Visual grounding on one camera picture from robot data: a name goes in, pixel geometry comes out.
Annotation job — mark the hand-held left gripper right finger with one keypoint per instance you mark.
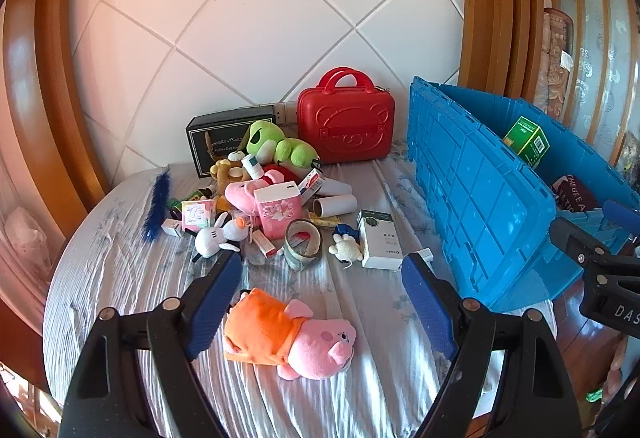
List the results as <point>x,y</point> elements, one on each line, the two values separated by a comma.
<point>430,313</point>

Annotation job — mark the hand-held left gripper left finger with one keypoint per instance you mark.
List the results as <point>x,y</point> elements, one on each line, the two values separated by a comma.
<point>215,305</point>

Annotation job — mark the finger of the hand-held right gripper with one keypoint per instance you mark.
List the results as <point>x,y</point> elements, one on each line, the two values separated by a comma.
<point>620,215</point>
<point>575,243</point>

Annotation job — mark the pink pig plush orange shirt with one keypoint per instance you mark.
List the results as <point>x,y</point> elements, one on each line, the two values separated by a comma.
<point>260,328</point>

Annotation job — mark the blue plastic storage crate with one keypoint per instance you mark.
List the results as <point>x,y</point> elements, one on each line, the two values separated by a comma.
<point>475,198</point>

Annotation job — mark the pink pig plush red shirt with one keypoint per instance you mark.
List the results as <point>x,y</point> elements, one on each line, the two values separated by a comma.
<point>240,195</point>

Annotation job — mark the yellow plastic packet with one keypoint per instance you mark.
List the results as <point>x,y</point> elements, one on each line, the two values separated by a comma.
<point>325,219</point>

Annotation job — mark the person's right hand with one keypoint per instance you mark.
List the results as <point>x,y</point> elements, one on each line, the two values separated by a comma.
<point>617,373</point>

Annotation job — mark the maroon printed book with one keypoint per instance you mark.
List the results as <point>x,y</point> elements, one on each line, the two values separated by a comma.
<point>575,195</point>

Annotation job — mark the small white paper piece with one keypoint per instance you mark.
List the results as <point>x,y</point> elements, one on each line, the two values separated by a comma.
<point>424,255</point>

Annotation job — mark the white rabbit plush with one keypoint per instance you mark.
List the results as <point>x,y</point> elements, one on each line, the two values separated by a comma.
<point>210,240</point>

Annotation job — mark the red white ointment tube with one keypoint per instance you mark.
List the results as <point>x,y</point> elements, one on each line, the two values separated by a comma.
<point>264,244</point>

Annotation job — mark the white box green top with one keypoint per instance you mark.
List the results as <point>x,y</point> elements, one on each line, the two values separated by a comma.
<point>380,243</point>

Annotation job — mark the small white box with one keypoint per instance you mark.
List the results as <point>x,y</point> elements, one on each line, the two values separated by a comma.
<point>171,228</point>

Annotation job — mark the pink green tissue pack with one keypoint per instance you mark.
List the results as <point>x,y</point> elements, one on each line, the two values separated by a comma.
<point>197,215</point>

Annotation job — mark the clear tape roll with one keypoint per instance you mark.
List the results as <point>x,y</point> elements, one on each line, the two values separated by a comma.
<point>302,258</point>

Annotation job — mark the white and blue turtle plush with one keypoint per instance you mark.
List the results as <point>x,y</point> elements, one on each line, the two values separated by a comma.
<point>346,250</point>

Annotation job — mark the green yellow small box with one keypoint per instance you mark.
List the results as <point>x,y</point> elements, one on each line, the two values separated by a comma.
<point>175,204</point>

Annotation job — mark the pink flowered box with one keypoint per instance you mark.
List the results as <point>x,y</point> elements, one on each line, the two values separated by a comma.
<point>277,213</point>

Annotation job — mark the brown glass bottle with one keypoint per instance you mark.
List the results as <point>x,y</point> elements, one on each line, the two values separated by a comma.
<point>202,193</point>

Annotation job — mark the green cardboard box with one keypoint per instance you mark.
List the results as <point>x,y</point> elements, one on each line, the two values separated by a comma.
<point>525,140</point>

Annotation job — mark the blue feather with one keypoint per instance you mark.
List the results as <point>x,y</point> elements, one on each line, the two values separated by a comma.
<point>156,203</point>

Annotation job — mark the brown bear plush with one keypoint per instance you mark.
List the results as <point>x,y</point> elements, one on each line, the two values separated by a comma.
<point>227,178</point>

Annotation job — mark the white lint roller refill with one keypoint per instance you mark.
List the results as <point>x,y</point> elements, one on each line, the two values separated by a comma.
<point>335,205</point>
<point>337,188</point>

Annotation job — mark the white bottle teal label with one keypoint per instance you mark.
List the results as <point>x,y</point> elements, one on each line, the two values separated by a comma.
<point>252,166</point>

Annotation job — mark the red white blue medicine box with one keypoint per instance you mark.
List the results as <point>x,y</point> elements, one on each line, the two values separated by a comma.
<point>311,183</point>

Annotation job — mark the floral patterned quilt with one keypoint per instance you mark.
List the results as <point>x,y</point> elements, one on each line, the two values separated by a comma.
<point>555,62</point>

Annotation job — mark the black gift box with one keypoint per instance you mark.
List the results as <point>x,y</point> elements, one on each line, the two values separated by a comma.
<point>220,137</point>

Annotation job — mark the green frog plush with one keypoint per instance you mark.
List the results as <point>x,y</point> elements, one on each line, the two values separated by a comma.
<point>285,150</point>

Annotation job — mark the frosted glass wooden door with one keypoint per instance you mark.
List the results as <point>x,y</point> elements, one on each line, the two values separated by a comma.
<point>595,17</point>

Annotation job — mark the red hard carry case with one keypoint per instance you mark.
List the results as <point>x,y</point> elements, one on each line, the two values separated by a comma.
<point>345,127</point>

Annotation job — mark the white wall socket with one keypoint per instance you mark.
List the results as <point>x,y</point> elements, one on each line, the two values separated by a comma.
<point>286,112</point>

